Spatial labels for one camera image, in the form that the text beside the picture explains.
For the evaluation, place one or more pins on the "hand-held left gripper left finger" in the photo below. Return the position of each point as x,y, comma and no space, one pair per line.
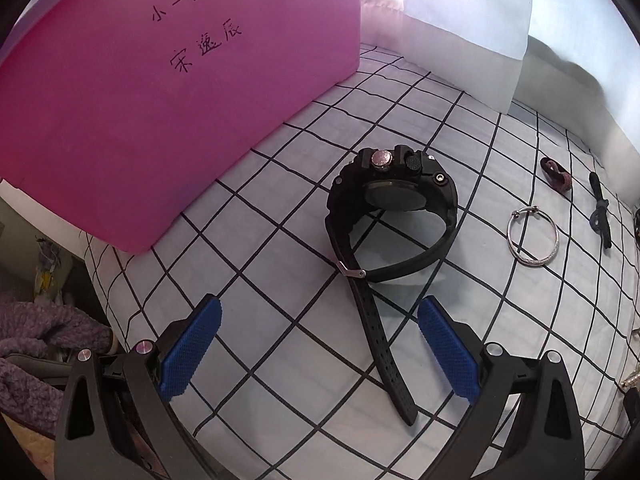
192,345

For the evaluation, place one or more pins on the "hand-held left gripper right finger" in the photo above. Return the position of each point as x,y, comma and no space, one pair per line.
447,345

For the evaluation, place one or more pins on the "silver bangle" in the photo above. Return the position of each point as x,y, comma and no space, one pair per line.
535,262

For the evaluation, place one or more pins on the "black wristwatch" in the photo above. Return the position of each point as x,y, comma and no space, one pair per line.
395,195

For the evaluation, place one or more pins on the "pink plastic tub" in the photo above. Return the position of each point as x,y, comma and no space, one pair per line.
150,135

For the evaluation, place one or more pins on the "black printed hair band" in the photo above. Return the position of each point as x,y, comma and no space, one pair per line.
596,190

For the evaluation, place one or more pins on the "purple knit cloth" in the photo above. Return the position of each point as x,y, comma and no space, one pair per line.
45,325

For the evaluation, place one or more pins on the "white checked bed sheet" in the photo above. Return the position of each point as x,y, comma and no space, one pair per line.
280,210

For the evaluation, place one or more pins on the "white curtain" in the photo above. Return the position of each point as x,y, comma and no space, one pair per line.
450,10

